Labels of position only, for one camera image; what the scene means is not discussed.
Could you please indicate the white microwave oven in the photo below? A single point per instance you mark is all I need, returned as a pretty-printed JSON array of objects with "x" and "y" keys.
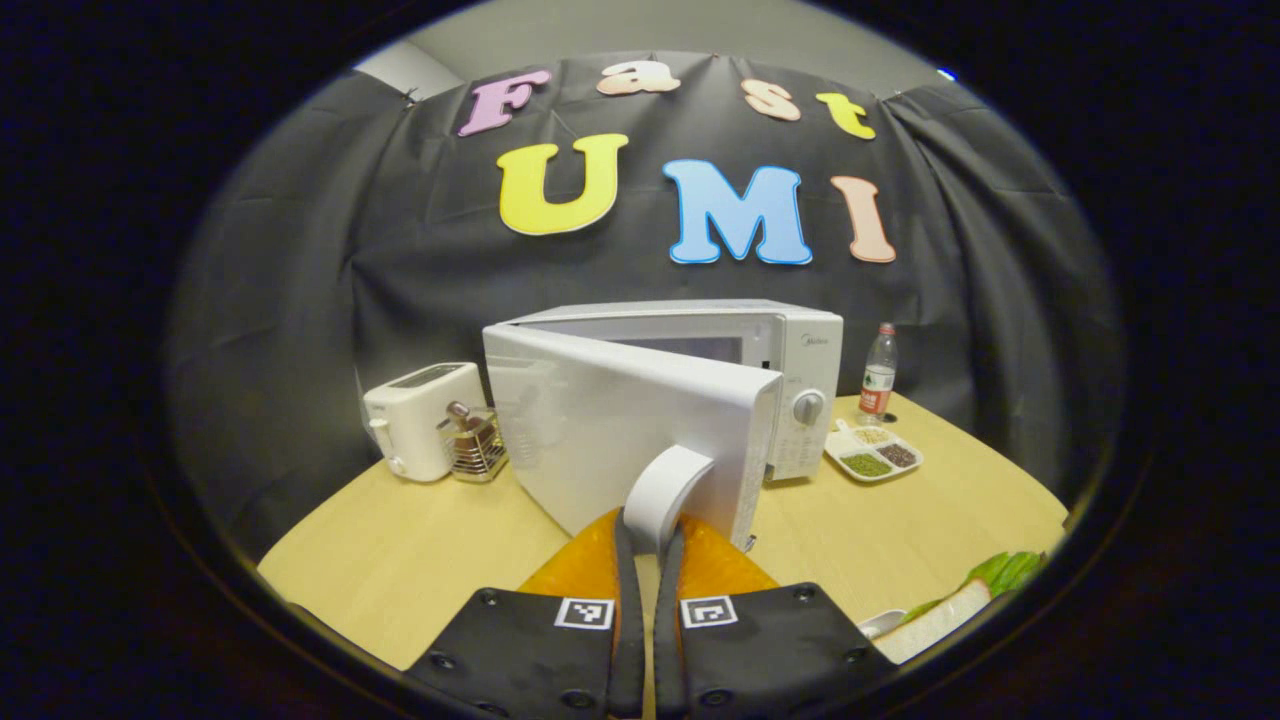
[{"x": 600, "y": 420}]

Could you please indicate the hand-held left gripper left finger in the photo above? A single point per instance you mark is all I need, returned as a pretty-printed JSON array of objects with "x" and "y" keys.
[{"x": 625, "y": 640}]

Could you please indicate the red label plastic bottle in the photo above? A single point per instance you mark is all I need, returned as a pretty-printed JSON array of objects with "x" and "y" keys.
[{"x": 878, "y": 375}]

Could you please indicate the toast lettuce sandwich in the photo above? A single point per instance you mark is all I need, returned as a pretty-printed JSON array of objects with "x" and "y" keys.
[{"x": 940, "y": 620}]

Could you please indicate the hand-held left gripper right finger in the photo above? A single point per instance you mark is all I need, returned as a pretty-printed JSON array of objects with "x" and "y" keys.
[{"x": 668, "y": 640}]

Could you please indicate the white plate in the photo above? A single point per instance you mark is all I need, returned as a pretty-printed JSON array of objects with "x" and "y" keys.
[{"x": 880, "y": 624}]

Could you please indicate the white toaster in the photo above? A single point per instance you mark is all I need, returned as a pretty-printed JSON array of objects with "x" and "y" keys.
[{"x": 415, "y": 420}]

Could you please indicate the white divided bean dish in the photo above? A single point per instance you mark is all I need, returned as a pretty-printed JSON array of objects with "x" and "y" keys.
[{"x": 872, "y": 455}]

